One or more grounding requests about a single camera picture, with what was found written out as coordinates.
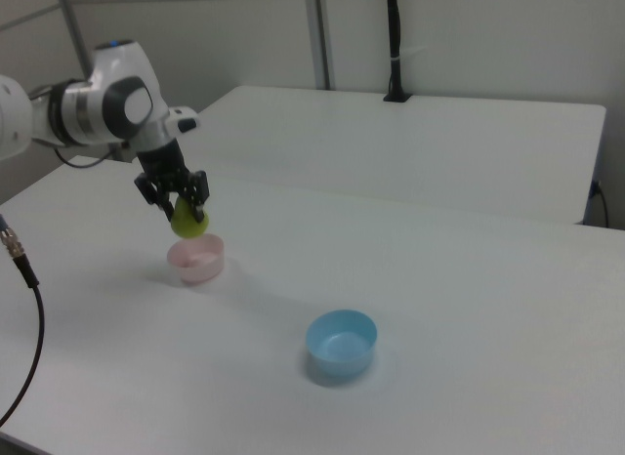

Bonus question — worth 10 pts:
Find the blue plastic bowl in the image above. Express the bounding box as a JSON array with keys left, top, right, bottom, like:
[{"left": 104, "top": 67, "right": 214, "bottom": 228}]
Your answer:
[{"left": 305, "top": 308, "right": 379, "bottom": 379}]

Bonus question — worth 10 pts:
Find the black cable at table side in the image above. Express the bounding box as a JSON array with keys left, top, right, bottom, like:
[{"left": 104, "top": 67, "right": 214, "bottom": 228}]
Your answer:
[{"left": 590, "top": 180, "right": 611, "bottom": 228}]

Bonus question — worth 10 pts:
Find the black cable on robot arm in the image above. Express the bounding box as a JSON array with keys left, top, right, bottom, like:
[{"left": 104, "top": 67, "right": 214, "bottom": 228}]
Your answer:
[{"left": 27, "top": 83, "right": 129, "bottom": 170}]

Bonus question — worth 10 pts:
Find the black cable with metal connector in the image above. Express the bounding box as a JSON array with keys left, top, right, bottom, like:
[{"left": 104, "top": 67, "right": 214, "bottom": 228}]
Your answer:
[{"left": 0, "top": 213, "right": 47, "bottom": 428}]

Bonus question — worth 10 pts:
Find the black pole with clamp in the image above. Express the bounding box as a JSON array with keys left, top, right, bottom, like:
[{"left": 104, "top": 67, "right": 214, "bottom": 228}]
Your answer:
[{"left": 383, "top": 0, "right": 413, "bottom": 103}]

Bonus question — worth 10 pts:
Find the slanted grey metal wall post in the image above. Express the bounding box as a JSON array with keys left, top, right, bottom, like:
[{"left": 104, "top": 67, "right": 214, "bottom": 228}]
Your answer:
[{"left": 53, "top": 0, "right": 95, "bottom": 81}]

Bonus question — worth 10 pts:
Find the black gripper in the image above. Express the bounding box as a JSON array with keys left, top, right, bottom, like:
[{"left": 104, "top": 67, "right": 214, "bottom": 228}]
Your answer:
[{"left": 134, "top": 139, "right": 213, "bottom": 224}]

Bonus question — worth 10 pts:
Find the white cable tie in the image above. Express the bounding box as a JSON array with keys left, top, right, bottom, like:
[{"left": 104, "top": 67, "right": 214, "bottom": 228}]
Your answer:
[{"left": 392, "top": 46, "right": 427, "bottom": 63}]

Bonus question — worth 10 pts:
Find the green pear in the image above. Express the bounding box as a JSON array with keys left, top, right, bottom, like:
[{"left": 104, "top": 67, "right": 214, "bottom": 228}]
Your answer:
[{"left": 169, "top": 195, "right": 212, "bottom": 240}]

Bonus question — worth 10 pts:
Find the white table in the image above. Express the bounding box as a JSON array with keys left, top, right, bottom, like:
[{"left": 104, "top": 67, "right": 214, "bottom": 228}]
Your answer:
[{"left": 192, "top": 85, "right": 608, "bottom": 227}]

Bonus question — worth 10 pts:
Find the pink plastic bowl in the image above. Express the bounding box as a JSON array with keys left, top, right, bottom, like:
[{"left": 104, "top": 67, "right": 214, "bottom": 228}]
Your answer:
[{"left": 166, "top": 232, "right": 227, "bottom": 286}]

